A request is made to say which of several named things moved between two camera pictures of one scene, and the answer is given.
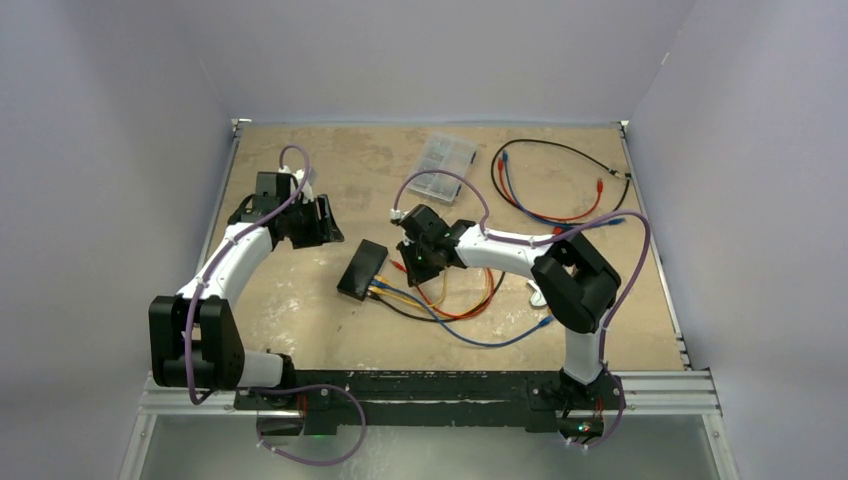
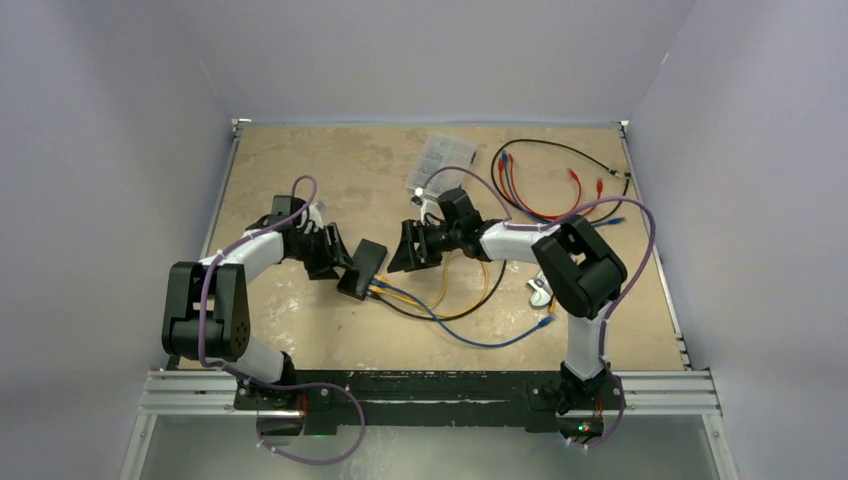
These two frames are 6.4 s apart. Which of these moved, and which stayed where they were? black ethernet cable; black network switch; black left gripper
Moved: black left gripper
Stayed: black network switch; black ethernet cable
